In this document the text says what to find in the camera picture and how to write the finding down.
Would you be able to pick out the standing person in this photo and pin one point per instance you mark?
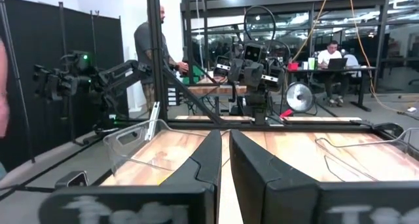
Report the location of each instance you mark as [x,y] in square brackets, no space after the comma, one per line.
[142,44]

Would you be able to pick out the black desk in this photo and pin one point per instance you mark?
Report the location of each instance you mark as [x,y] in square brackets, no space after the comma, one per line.
[363,86]

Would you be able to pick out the green cup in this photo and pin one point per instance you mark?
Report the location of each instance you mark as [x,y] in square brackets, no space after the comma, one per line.
[311,63]

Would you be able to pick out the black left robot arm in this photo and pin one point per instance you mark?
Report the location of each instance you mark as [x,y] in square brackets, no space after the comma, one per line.
[114,76]

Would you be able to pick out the black frame post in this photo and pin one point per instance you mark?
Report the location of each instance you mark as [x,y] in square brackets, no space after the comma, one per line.
[156,53]

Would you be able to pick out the wooden background table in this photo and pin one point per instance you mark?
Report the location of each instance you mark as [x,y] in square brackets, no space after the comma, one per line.
[216,89]

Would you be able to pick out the black table clamp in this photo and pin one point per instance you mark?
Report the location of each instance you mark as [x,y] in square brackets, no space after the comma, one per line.
[386,127]

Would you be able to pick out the black stand pole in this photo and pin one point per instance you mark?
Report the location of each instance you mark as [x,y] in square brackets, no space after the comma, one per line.
[13,70]

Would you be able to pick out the dark laptop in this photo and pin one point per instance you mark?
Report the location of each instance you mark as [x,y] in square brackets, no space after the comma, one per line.
[338,64]

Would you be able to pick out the person seated at laptop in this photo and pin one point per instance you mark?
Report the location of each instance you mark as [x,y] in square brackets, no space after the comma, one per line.
[329,55]

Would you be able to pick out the black frame rail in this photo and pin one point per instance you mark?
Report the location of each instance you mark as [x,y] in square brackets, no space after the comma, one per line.
[294,125]

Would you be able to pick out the floor fan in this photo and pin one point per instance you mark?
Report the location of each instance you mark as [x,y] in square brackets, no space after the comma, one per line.
[299,98]

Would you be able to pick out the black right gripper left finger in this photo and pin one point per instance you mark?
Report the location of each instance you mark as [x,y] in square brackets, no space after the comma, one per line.
[183,197]

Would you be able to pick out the black table-level camera box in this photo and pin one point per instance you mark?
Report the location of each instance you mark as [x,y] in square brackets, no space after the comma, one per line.
[72,179]

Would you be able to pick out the white metal bracket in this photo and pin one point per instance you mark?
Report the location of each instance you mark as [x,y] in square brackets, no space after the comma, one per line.
[154,119]

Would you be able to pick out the red container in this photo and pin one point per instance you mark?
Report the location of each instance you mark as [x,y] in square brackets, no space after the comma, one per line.
[293,66]

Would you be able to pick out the black diagonal frame brace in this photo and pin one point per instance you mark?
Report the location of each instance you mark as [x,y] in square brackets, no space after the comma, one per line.
[193,96]

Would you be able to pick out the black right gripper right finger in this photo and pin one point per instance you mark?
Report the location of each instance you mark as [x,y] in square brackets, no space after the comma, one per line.
[294,201]

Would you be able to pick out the clear plastic bin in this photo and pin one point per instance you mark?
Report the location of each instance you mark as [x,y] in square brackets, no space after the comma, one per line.
[131,152]
[386,142]

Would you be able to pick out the black partition panel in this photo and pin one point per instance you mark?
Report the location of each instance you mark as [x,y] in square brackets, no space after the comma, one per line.
[39,30]

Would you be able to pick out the background black robot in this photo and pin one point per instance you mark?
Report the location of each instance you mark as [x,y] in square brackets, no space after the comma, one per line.
[257,73]

